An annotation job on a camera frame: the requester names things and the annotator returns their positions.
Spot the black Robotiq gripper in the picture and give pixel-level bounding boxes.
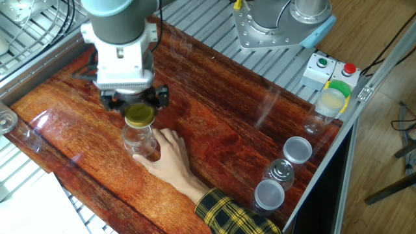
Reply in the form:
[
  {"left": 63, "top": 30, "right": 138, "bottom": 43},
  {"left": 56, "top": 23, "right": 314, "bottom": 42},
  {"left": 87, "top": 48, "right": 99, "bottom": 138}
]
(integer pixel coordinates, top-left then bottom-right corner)
[{"left": 99, "top": 84, "right": 170, "bottom": 114}]

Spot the gold metal jar lid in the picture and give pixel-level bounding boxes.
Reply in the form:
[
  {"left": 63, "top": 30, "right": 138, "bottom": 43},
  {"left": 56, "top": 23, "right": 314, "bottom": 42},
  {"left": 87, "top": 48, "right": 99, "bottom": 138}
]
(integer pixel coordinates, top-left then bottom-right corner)
[{"left": 123, "top": 103, "right": 157, "bottom": 129}]

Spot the small clear glass jar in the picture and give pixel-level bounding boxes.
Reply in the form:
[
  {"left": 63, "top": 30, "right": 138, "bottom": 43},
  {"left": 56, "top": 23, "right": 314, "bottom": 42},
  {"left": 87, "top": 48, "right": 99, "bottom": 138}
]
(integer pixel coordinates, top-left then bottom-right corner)
[{"left": 121, "top": 124, "right": 158, "bottom": 159}]

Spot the forearm yellow black plaid sleeve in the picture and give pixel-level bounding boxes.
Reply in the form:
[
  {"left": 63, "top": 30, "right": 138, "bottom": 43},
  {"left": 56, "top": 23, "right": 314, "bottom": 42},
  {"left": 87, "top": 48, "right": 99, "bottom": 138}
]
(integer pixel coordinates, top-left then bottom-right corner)
[{"left": 194, "top": 185, "right": 283, "bottom": 234}]

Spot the empty clear lidless jar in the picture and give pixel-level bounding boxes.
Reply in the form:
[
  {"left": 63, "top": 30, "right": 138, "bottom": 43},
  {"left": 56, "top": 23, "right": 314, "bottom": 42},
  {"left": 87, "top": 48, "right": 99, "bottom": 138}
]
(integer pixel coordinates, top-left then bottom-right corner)
[{"left": 0, "top": 103, "right": 20, "bottom": 137}]

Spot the clear jar silver metal lid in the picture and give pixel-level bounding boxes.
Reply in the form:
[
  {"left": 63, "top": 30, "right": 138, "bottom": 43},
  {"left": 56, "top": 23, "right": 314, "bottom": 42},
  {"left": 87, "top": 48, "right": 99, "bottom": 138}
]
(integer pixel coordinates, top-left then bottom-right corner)
[{"left": 262, "top": 158, "right": 295, "bottom": 192}]

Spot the clear jar white plastic lid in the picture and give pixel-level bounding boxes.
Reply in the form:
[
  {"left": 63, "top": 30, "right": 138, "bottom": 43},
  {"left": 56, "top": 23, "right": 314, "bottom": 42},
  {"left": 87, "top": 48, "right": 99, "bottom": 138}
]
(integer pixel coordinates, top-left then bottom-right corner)
[
  {"left": 252, "top": 178, "right": 286, "bottom": 216},
  {"left": 281, "top": 135, "right": 313, "bottom": 172}
]

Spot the large clear jar white lid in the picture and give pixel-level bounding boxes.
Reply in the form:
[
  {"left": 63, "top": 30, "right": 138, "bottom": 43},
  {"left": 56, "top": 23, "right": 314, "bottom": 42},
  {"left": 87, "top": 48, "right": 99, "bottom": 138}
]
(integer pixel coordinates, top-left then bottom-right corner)
[{"left": 302, "top": 87, "right": 347, "bottom": 136}]

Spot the bare human hand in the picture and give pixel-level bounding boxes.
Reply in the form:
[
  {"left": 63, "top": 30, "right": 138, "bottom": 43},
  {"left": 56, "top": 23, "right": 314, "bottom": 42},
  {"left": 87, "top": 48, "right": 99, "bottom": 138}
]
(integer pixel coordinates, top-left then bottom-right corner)
[{"left": 132, "top": 127, "right": 211, "bottom": 205}]

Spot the glossy wood grain mat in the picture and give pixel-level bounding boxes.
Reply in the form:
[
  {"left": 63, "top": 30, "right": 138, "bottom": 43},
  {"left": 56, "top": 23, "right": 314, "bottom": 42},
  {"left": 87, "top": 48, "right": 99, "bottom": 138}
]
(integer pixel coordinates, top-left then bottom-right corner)
[{"left": 6, "top": 16, "right": 345, "bottom": 234}]

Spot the silver metal mounting plate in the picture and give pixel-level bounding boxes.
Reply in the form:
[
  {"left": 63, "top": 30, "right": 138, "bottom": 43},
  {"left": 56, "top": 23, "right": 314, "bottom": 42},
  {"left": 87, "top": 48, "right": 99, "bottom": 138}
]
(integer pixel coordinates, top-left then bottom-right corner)
[{"left": 0, "top": 0, "right": 56, "bottom": 23}]

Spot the white paper sheet stack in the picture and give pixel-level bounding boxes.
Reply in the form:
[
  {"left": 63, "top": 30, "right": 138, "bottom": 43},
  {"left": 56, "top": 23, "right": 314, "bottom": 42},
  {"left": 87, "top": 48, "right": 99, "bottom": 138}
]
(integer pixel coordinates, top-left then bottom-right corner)
[{"left": 0, "top": 172, "right": 92, "bottom": 234}]

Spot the grey box green button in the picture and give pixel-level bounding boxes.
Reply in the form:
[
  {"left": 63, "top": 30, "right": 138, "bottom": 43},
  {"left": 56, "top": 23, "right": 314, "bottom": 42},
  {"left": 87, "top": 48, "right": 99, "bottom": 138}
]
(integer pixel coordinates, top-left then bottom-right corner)
[{"left": 300, "top": 53, "right": 337, "bottom": 91}]

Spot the yellow box green round cap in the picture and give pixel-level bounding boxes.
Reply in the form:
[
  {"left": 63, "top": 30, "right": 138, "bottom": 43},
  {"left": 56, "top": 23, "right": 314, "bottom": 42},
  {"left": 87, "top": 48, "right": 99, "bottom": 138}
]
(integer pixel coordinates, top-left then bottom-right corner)
[{"left": 324, "top": 79, "right": 353, "bottom": 114}]

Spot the black flat panel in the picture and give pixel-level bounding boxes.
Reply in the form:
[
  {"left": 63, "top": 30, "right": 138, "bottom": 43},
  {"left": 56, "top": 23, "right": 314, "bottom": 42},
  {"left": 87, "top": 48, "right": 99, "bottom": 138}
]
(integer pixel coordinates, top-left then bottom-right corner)
[{"left": 291, "top": 126, "right": 354, "bottom": 234}]

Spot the grey box red button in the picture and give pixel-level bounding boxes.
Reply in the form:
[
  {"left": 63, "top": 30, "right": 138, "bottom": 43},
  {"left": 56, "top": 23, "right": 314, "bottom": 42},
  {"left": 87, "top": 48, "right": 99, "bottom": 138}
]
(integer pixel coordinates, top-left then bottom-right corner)
[{"left": 330, "top": 60, "right": 361, "bottom": 89}]

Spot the dark chair leg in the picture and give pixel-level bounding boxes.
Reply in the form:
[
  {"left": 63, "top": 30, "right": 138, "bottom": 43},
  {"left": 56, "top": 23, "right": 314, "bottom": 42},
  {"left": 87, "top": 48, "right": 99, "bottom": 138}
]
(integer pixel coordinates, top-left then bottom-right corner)
[
  {"left": 394, "top": 141, "right": 416, "bottom": 159},
  {"left": 363, "top": 172, "right": 416, "bottom": 205}
]

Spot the white printed wrist mount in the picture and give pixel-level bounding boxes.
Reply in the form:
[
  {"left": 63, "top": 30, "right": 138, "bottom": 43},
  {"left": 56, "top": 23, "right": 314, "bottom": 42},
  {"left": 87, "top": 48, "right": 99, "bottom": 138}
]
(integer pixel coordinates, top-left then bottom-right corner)
[{"left": 80, "top": 21, "right": 159, "bottom": 92}]

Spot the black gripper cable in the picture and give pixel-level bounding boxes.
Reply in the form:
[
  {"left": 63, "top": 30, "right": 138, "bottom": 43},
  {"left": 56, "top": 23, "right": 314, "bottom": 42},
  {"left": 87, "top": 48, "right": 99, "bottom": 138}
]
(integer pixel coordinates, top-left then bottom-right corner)
[{"left": 149, "top": 0, "right": 164, "bottom": 53}]

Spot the black cable bundle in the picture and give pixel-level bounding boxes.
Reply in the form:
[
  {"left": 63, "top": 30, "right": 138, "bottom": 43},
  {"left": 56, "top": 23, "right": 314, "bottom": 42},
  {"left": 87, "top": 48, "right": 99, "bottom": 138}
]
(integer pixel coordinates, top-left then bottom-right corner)
[{"left": 0, "top": 0, "right": 76, "bottom": 69}]

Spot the grey aluminium rail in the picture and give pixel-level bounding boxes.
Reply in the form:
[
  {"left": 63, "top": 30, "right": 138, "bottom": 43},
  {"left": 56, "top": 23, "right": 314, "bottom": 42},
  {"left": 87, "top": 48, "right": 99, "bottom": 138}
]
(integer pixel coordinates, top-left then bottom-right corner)
[{"left": 0, "top": 18, "right": 94, "bottom": 107}]

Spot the aluminium frame post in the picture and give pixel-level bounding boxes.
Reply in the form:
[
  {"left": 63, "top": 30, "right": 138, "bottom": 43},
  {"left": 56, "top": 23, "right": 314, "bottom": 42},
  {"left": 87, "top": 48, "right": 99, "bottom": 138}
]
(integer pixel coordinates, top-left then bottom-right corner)
[{"left": 356, "top": 27, "right": 416, "bottom": 103}]

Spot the black floor cable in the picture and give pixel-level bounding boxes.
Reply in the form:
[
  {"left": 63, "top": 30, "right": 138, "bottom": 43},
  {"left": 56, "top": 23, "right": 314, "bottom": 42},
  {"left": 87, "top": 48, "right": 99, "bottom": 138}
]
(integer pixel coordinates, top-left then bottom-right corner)
[{"left": 360, "top": 9, "right": 416, "bottom": 77}]

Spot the grey floor cable bundle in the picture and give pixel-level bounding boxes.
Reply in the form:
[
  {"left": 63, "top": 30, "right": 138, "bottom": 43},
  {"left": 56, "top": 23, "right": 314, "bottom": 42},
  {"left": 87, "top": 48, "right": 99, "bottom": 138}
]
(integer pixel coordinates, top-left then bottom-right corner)
[{"left": 389, "top": 102, "right": 416, "bottom": 172}]

